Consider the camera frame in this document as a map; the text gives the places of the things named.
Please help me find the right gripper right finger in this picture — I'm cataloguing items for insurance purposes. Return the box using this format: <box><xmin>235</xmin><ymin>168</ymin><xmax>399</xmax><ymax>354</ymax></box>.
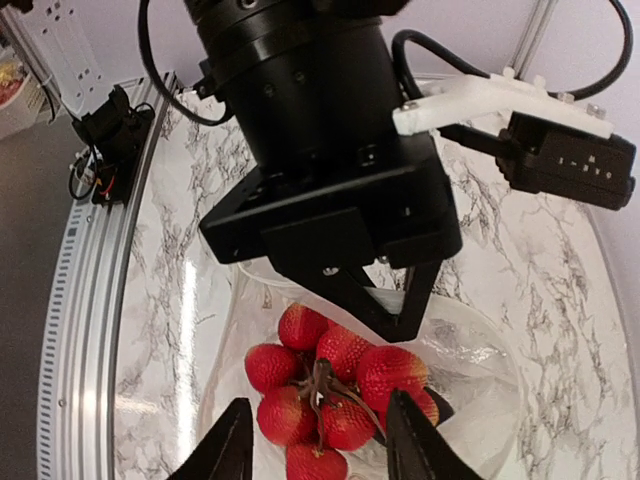
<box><xmin>386</xmin><ymin>389</ymin><xmax>481</xmax><ymax>480</ymax></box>

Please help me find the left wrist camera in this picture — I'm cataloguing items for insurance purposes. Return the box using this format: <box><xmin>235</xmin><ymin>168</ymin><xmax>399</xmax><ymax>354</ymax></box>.
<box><xmin>393</xmin><ymin>70</ymin><xmax>636</xmax><ymax>211</ymax></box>

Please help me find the left aluminium frame post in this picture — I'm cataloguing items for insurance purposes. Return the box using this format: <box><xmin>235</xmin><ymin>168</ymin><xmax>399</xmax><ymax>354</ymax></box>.
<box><xmin>511</xmin><ymin>0</ymin><xmax>558</xmax><ymax>79</ymax></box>

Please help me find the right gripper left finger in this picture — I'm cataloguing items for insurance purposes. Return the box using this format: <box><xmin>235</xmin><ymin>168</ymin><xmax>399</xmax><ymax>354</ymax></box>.
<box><xmin>167</xmin><ymin>398</ymin><xmax>254</xmax><ymax>480</ymax></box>

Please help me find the front aluminium rail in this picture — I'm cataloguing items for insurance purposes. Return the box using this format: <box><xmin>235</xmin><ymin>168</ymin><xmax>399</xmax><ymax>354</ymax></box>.
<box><xmin>35</xmin><ymin>78</ymin><xmax>168</xmax><ymax>479</ymax></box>

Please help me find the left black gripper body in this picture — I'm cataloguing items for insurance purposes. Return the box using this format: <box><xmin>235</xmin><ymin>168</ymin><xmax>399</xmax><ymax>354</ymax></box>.
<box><xmin>186</xmin><ymin>1</ymin><xmax>462</xmax><ymax>268</ymax></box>

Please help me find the bunch of red strawberries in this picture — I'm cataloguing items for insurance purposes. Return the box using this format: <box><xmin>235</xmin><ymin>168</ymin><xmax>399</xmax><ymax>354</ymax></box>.
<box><xmin>244</xmin><ymin>303</ymin><xmax>453</xmax><ymax>479</ymax></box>

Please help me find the clear zip top bag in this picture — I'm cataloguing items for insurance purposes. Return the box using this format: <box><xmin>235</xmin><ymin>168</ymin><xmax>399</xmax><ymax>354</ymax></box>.
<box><xmin>197</xmin><ymin>258</ymin><xmax>524</xmax><ymax>479</ymax></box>

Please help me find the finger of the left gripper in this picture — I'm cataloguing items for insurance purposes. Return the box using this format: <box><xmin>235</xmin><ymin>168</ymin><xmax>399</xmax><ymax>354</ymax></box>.
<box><xmin>261</xmin><ymin>208</ymin><xmax>442</xmax><ymax>343</ymax></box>

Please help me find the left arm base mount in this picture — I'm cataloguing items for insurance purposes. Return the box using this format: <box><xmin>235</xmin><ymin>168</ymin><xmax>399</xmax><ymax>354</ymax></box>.
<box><xmin>68</xmin><ymin>85</ymin><xmax>156</xmax><ymax>206</ymax></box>

